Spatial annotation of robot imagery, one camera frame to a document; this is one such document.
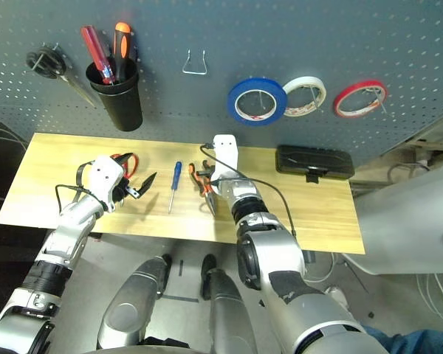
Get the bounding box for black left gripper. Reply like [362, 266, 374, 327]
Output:
[112, 152, 158, 206]

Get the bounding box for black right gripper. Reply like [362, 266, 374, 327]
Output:
[200, 159, 217, 180]

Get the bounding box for red handled scissors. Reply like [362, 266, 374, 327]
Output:
[110, 153, 140, 179]

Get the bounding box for orange handled pliers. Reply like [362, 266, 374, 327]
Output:
[188, 162, 218, 217]

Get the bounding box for blue handled screwdriver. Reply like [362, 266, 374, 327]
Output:
[168, 161, 183, 215]

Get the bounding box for blue tape roll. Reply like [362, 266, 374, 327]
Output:
[227, 76, 288, 128]

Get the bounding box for grey perforated pegboard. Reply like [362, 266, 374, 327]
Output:
[0, 0, 443, 167]

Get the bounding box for black tool cup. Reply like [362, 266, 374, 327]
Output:
[85, 57, 144, 133]

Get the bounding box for silver tape peg hook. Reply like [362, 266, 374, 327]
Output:
[258, 90, 276, 114]

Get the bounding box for black plastic tool case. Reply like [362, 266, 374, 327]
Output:
[275, 145, 356, 184]

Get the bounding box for white tape roll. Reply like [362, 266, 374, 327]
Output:
[282, 76, 328, 119]

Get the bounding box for silver robot left leg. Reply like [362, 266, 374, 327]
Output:
[97, 254, 173, 352]

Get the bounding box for silver robot leg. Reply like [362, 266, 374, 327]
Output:
[200, 254, 259, 354]
[97, 254, 173, 352]

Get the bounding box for red tape roll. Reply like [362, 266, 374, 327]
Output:
[333, 80, 389, 119]

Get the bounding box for silver scissors peg hook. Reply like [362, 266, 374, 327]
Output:
[32, 43, 60, 71]

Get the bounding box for silver robot right leg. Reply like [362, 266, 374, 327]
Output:
[200, 254, 259, 354]

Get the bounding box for white sneaker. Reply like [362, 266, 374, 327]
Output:
[324, 285, 350, 311]

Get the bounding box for large white machine casing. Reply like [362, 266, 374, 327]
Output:
[341, 158, 443, 276]

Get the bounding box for blue jeans leg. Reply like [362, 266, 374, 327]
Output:
[361, 324, 443, 354]

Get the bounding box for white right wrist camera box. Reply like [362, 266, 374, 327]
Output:
[210, 134, 240, 185]

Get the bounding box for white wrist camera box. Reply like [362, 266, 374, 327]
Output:
[210, 134, 240, 185]
[87, 155, 126, 213]

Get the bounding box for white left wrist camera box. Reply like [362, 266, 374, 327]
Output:
[87, 155, 126, 213]

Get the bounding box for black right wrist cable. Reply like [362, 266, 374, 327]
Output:
[200, 142, 298, 237]

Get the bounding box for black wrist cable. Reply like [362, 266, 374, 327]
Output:
[55, 160, 109, 215]
[200, 142, 298, 237]

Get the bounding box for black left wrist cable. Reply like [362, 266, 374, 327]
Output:
[55, 160, 109, 215]

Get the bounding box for silver wire pliers holder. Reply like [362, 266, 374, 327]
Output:
[182, 49, 208, 76]

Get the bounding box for orange black handled screwdriver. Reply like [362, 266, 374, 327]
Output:
[113, 21, 132, 84]

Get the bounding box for red handled screwdriver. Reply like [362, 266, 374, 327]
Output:
[80, 24, 116, 86]

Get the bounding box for black handled scissors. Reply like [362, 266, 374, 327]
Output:
[25, 43, 97, 109]

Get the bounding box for aluminium frame post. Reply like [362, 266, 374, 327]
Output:
[350, 110, 443, 175]

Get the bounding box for white floor cables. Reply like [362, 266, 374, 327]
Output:
[415, 272, 443, 326]

